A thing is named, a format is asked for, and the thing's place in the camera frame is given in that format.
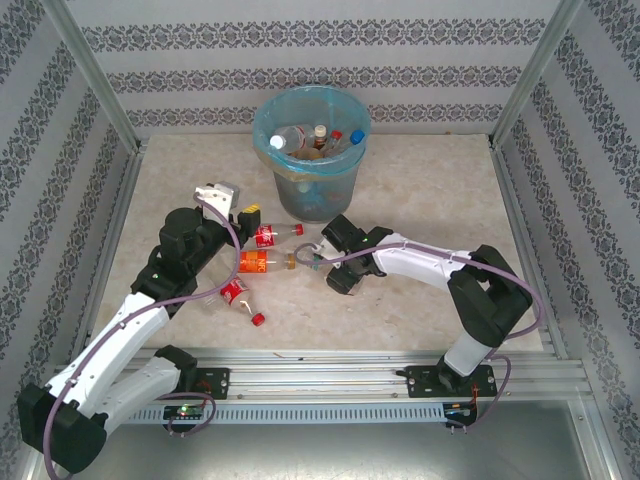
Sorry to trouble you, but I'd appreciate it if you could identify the long clear cola bottle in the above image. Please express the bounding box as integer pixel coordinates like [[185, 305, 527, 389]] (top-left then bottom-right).
[[254, 223, 305, 250]]

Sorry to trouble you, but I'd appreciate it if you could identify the orange label gold cap bottle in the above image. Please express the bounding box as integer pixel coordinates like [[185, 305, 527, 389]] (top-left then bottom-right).
[[237, 249, 297, 275]]

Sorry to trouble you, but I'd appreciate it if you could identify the water bottle white cap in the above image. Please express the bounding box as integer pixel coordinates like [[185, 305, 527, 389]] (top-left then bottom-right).
[[269, 124, 316, 152]]

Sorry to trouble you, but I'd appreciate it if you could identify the grey translucent plastic bin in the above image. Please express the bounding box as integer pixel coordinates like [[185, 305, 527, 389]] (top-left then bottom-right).
[[252, 85, 372, 225]]

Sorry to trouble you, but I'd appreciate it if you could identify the blue plastic bin liner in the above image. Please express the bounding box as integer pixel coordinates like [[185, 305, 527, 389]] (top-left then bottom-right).
[[252, 85, 372, 181]]

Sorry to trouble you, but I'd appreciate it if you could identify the short cola bottle red cap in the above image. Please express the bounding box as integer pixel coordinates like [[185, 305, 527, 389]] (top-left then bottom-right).
[[219, 277, 267, 327]]

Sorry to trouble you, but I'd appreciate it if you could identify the grey metal front panel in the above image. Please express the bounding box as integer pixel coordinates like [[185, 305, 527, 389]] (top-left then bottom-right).
[[29, 392, 619, 480]]

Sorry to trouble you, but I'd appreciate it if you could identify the left small circuit board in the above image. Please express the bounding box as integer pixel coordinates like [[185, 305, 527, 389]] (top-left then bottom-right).
[[163, 404, 205, 420]]

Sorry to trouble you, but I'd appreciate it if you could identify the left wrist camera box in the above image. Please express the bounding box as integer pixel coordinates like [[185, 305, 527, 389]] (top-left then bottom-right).
[[193, 180, 242, 211]]

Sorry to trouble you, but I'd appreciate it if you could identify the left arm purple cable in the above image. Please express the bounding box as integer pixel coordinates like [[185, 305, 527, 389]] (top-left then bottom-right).
[[43, 193, 242, 480]]

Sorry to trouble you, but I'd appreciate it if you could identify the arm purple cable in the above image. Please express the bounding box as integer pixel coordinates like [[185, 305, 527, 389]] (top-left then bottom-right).
[[43, 193, 242, 480], [292, 241, 546, 431]]

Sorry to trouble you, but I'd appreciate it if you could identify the left aluminium side rail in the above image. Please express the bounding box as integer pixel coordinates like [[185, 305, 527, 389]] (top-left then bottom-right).
[[67, 142, 149, 365]]

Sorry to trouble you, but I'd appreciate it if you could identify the aluminium side rail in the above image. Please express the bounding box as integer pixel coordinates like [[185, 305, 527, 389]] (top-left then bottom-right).
[[67, 142, 149, 365], [489, 142, 570, 360]]

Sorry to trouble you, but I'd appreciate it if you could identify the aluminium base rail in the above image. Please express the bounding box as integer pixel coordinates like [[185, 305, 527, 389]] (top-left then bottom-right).
[[47, 347, 586, 401]]

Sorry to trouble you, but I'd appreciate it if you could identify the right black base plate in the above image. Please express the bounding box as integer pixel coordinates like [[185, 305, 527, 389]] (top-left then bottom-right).
[[405, 364, 499, 400]]

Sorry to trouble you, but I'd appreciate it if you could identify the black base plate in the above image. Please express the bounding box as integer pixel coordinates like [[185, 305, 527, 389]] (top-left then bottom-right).
[[405, 364, 499, 400], [139, 367, 231, 401]]

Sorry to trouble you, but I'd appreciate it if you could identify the slotted grey cable tray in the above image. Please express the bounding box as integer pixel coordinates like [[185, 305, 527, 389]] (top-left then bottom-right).
[[67, 403, 446, 425]]

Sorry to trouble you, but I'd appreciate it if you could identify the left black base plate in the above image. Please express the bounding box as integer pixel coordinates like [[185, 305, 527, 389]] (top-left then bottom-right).
[[139, 367, 231, 401]]

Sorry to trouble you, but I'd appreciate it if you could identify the right aluminium side rail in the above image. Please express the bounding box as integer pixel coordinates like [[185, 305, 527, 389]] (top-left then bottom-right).
[[489, 142, 570, 360]]

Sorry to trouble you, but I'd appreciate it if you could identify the left aluminium frame post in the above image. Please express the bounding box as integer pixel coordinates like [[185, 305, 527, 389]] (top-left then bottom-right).
[[42, 0, 144, 151]]

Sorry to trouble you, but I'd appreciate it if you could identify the aluminium frame post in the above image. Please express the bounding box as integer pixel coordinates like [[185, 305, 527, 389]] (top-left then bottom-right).
[[492, 0, 584, 147], [42, 0, 144, 151]]

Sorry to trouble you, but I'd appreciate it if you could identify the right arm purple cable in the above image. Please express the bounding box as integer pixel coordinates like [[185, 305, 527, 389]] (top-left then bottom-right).
[[292, 241, 546, 431]]

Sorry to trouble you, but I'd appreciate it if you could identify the right aluminium frame post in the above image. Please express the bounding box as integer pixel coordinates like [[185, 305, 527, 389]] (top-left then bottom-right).
[[492, 0, 584, 147]]

